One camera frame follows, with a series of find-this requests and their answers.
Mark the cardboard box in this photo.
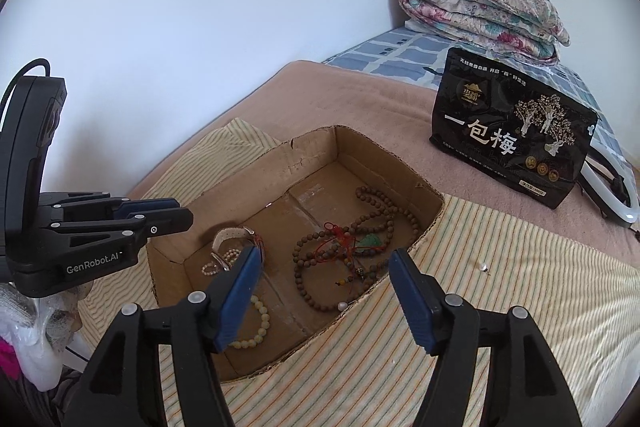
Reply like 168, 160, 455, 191
147, 124, 445, 381

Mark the blue checked bedsheet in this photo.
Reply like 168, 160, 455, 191
319, 25, 636, 173

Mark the red cord jade pendant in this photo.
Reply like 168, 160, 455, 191
319, 221, 389, 283

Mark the brown wooden bead necklace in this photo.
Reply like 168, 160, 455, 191
292, 186, 421, 313

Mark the cream bead bracelet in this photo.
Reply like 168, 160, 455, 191
227, 294, 272, 351

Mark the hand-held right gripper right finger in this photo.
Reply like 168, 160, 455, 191
388, 248, 584, 427

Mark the white ring light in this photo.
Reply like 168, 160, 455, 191
582, 146, 640, 228

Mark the pink cloth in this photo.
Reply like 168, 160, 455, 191
0, 336, 21, 381

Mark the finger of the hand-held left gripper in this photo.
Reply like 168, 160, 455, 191
39, 190, 181, 218
48, 208, 195, 254

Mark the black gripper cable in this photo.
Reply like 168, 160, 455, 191
0, 58, 52, 118

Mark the small pearl bracelet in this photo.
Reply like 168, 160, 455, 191
200, 246, 241, 277

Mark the folded floral quilt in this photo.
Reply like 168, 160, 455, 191
398, 0, 571, 67

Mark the yellow striped cloth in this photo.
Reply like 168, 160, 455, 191
77, 116, 640, 427

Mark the beige strap wristwatch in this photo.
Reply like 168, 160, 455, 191
209, 225, 266, 273

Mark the white plastic bag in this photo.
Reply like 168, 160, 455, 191
0, 281, 96, 391

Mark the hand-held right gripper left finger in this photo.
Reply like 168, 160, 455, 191
62, 245, 264, 427

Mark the black snack bag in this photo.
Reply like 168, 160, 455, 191
428, 46, 600, 210

